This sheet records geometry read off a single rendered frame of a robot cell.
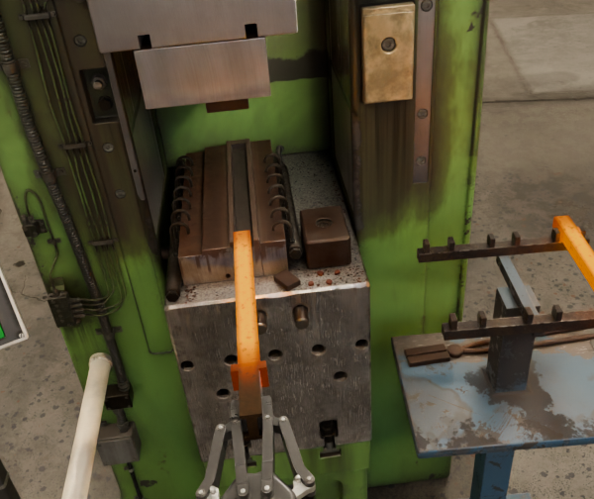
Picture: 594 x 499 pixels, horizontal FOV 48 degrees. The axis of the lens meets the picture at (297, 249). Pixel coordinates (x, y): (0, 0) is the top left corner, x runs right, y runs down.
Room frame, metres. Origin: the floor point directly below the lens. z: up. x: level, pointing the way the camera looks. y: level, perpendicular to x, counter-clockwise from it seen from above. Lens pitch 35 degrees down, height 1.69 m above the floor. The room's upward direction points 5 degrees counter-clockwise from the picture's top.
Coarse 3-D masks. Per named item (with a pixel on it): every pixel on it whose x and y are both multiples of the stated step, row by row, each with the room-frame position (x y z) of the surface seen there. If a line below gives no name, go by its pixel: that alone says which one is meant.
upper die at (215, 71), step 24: (144, 48) 1.02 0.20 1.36; (168, 48) 1.01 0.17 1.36; (192, 48) 1.01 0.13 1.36; (216, 48) 1.01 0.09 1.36; (240, 48) 1.01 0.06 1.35; (264, 48) 1.02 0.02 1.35; (144, 72) 1.01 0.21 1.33; (168, 72) 1.01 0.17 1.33; (192, 72) 1.01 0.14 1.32; (216, 72) 1.01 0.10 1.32; (240, 72) 1.01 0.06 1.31; (264, 72) 1.02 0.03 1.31; (144, 96) 1.01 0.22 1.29; (168, 96) 1.01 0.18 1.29; (192, 96) 1.01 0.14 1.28; (216, 96) 1.01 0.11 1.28; (240, 96) 1.01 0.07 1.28; (264, 96) 1.02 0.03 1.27
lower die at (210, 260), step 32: (224, 160) 1.35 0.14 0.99; (256, 160) 1.33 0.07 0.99; (192, 192) 1.24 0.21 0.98; (224, 192) 1.21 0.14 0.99; (256, 192) 1.20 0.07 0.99; (192, 224) 1.12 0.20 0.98; (224, 224) 1.09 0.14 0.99; (256, 224) 1.06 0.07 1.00; (192, 256) 1.01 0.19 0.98; (224, 256) 1.01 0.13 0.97; (256, 256) 1.01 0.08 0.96
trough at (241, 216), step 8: (240, 144) 1.41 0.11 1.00; (232, 152) 1.39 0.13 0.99; (240, 152) 1.39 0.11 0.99; (232, 160) 1.34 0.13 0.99; (240, 160) 1.35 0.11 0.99; (232, 168) 1.30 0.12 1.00; (240, 168) 1.31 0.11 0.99; (232, 176) 1.26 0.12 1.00; (240, 176) 1.28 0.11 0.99; (240, 184) 1.24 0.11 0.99; (248, 184) 1.22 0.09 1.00; (240, 192) 1.21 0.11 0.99; (248, 192) 1.21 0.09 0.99; (240, 200) 1.18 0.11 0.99; (248, 200) 1.18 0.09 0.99; (240, 208) 1.15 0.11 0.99; (248, 208) 1.15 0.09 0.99; (240, 216) 1.12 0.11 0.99; (248, 216) 1.12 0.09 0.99; (240, 224) 1.09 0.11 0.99; (248, 224) 1.09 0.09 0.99
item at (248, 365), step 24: (240, 240) 0.92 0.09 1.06; (240, 264) 0.85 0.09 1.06; (240, 288) 0.79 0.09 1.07; (240, 312) 0.73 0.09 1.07; (240, 336) 0.68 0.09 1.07; (240, 360) 0.63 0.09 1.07; (264, 360) 0.62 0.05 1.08; (240, 384) 0.58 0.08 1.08; (264, 384) 0.61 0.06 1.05; (240, 408) 0.54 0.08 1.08
